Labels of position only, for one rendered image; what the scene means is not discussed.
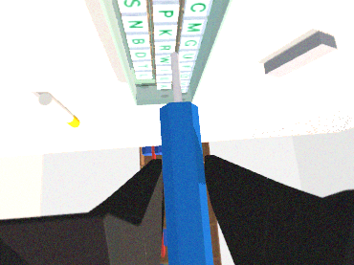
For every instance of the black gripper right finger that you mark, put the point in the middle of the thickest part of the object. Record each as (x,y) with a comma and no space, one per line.
(265,222)

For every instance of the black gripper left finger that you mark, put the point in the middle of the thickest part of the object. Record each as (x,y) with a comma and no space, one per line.
(124,229)

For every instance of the blue stylus with grey tip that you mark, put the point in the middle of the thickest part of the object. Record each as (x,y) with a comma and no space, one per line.
(187,213)

